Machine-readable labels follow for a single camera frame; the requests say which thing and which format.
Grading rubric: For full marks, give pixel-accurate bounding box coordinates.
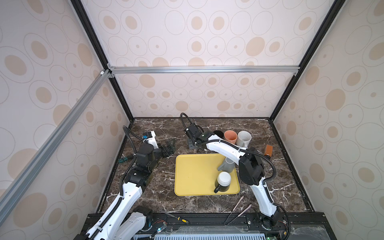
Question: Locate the pink cream mug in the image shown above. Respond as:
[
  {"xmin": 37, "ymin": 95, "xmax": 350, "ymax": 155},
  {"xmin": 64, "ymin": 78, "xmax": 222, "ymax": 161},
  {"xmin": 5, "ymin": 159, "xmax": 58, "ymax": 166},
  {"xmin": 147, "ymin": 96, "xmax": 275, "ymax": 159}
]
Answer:
[{"xmin": 224, "ymin": 130, "xmax": 238, "ymax": 144}]

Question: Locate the white speckled mug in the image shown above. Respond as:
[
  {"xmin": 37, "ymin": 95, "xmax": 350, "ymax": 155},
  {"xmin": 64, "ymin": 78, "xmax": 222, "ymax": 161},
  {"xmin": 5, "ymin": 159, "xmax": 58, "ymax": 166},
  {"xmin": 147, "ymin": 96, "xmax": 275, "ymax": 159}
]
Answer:
[{"xmin": 236, "ymin": 131, "xmax": 252, "ymax": 148}]

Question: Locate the black mug white bottom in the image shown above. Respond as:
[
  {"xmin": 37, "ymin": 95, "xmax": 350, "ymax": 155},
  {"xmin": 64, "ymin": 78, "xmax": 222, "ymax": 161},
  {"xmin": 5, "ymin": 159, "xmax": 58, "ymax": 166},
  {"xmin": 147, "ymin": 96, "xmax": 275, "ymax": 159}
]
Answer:
[{"xmin": 214, "ymin": 172, "xmax": 232, "ymax": 194}]

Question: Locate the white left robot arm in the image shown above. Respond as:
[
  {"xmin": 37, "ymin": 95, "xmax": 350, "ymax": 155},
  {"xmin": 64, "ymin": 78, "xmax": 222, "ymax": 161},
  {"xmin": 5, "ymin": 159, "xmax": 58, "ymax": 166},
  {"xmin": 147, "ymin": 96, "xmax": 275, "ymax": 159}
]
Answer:
[{"xmin": 75, "ymin": 140, "xmax": 175, "ymax": 240}]

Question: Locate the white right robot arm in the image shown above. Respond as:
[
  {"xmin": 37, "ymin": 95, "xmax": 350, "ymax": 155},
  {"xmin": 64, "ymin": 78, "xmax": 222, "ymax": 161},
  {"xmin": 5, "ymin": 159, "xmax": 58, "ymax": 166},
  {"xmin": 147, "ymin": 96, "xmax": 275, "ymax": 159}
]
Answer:
[{"xmin": 183, "ymin": 123, "xmax": 288, "ymax": 230}]

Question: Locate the grey mug lying back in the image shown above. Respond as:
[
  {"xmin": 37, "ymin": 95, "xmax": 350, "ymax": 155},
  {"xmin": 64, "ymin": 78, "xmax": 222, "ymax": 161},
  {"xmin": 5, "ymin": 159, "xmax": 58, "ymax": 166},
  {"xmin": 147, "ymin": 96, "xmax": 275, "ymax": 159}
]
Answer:
[{"xmin": 217, "ymin": 158, "xmax": 235, "ymax": 174}]

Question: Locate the yellow plastic tray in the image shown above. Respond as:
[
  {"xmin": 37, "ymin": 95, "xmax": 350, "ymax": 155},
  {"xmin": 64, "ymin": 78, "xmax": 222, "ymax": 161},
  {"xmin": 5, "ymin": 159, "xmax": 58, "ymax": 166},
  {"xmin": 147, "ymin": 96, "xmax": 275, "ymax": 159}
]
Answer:
[{"xmin": 175, "ymin": 154, "xmax": 225, "ymax": 196}]

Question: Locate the yellow black screwdriver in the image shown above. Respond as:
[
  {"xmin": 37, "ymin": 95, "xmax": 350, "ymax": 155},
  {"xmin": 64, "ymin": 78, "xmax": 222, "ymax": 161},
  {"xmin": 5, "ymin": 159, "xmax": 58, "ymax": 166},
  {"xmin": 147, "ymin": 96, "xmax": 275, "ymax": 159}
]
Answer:
[{"xmin": 164, "ymin": 212, "xmax": 189, "ymax": 224}]

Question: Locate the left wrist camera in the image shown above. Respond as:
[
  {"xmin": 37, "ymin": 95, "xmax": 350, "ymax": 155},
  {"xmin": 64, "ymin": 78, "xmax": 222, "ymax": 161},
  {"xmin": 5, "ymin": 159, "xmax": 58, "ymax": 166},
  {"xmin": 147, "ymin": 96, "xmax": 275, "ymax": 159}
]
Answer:
[{"xmin": 143, "ymin": 131, "xmax": 159, "ymax": 149}]

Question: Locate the green handled screwdriver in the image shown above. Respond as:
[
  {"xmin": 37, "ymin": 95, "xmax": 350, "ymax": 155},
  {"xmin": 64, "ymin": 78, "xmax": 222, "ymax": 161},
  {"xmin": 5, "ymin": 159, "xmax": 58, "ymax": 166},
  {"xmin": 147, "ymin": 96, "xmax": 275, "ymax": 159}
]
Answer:
[{"xmin": 118, "ymin": 155, "xmax": 134, "ymax": 164}]

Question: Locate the horizontal aluminium frame bar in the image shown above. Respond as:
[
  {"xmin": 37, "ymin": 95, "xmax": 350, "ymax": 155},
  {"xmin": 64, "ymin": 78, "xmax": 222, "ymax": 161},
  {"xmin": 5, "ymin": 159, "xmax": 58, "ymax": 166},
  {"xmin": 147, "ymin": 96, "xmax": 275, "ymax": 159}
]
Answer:
[{"xmin": 110, "ymin": 65, "xmax": 300, "ymax": 75}]

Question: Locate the left aluminium frame bar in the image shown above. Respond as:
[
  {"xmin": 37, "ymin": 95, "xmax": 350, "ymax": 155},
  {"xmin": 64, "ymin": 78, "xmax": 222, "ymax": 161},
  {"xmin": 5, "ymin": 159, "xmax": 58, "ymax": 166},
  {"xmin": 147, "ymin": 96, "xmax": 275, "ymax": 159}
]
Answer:
[{"xmin": 1, "ymin": 69, "xmax": 112, "ymax": 224}]

